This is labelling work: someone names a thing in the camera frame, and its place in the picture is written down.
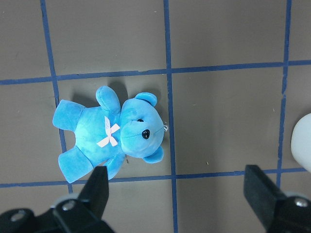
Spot blue teddy bear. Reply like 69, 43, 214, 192
52, 86, 167, 183

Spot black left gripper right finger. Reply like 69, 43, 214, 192
243, 165, 311, 233

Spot white trash can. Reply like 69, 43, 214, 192
291, 114, 311, 172

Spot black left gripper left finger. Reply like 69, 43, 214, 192
53, 166, 109, 233

